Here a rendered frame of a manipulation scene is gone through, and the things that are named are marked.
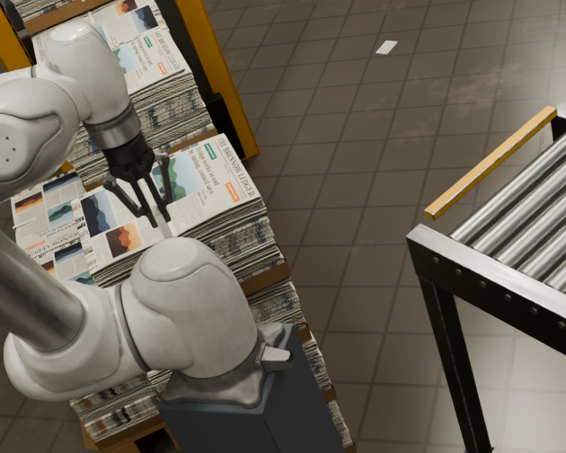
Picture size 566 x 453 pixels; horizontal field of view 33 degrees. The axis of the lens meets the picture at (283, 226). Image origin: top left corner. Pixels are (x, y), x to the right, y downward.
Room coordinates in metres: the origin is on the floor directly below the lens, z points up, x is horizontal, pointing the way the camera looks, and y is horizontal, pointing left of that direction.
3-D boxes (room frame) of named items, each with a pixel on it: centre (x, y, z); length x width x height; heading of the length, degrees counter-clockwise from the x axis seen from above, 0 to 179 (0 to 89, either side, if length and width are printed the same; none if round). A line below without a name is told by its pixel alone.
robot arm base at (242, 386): (1.18, 0.16, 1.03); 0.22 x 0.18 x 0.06; 60
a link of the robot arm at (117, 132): (1.43, 0.21, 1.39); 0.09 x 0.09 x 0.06
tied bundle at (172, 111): (2.26, 0.27, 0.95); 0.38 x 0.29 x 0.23; 96
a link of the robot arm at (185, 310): (1.19, 0.19, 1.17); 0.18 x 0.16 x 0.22; 88
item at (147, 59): (2.27, 0.28, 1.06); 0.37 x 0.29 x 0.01; 96
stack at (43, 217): (2.30, 0.62, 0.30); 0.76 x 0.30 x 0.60; 5
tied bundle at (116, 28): (2.56, 0.30, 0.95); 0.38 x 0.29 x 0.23; 94
